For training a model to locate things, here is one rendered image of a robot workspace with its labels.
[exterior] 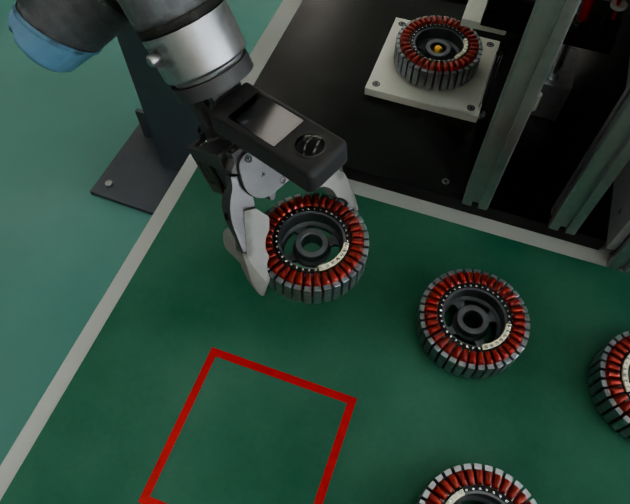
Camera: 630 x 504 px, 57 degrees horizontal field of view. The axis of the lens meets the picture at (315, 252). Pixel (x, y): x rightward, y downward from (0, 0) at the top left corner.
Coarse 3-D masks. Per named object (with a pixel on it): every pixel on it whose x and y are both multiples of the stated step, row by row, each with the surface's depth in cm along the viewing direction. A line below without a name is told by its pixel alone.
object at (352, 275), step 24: (288, 216) 57; (312, 216) 58; (336, 216) 57; (360, 216) 58; (312, 240) 58; (336, 240) 58; (360, 240) 56; (288, 264) 55; (312, 264) 57; (336, 264) 55; (360, 264) 55; (288, 288) 54; (312, 288) 55; (336, 288) 54
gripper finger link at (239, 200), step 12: (228, 180) 50; (228, 192) 50; (240, 192) 50; (228, 204) 50; (240, 204) 50; (252, 204) 51; (228, 216) 50; (240, 216) 51; (240, 228) 51; (240, 240) 51; (240, 252) 52
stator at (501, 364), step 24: (432, 288) 60; (456, 288) 60; (480, 288) 60; (504, 288) 60; (432, 312) 59; (456, 312) 61; (480, 312) 60; (504, 312) 59; (432, 336) 58; (480, 336) 59; (504, 336) 57; (528, 336) 58; (432, 360) 59; (456, 360) 56; (480, 360) 56; (504, 360) 56
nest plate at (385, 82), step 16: (384, 48) 79; (496, 48) 79; (384, 64) 78; (480, 64) 78; (368, 80) 76; (384, 80) 76; (400, 80) 76; (480, 80) 76; (384, 96) 75; (400, 96) 75; (416, 96) 75; (432, 96) 75; (448, 96) 75; (464, 96) 75; (480, 96) 75; (448, 112) 74; (464, 112) 73
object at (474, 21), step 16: (480, 0) 69; (496, 0) 64; (512, 0) 63; (528, 0) 63; (464, 16) 68; (480, 16) 68; (496, 16) 65; (512, 16) 65; (528, 16) 64; (576, 16) 65; (592, 16) 65; (496, 32) 67; (576, 32) 64; (592, 32) 64; (560, 48) 67; (592, 48) 64; (608, 48) 64; (560, 64) 68
